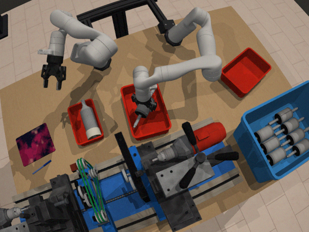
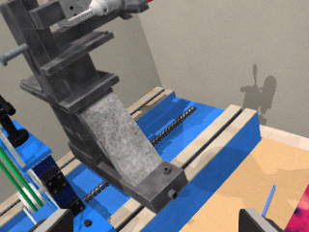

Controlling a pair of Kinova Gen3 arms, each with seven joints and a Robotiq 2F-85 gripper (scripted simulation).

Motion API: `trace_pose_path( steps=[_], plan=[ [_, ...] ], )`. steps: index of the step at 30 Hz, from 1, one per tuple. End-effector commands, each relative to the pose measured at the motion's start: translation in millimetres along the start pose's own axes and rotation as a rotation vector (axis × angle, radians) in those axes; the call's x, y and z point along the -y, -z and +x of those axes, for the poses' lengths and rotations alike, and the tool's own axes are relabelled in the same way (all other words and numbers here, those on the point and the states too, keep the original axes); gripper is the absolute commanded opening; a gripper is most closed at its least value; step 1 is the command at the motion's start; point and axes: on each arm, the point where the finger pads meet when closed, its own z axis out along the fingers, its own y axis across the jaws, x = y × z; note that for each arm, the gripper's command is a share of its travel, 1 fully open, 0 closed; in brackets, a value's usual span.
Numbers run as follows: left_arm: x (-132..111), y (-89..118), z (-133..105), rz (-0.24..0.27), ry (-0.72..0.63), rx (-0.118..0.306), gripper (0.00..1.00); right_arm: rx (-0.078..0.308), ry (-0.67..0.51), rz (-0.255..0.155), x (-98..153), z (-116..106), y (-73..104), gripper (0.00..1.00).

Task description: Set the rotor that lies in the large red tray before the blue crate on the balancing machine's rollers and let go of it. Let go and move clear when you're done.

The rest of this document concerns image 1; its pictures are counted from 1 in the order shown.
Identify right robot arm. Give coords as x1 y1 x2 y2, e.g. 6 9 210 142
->
38 10 118 68

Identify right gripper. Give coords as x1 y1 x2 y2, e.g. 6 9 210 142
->
41 55 66 90

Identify blue plastic crate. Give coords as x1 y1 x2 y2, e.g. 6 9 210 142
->
233 80 309 183

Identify red tray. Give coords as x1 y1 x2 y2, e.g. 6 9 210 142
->
68 99 104 146
121 84 171 141
221 47 271 98

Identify blue machine bed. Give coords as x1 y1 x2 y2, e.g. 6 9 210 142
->
12 117 244 232

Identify pink galaxy-print mouse mat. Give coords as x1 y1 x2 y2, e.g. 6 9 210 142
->
16 123 56 166

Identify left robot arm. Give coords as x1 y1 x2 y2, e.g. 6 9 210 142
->
133 7 222 102

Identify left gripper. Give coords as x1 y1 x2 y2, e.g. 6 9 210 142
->
131 93 157 112

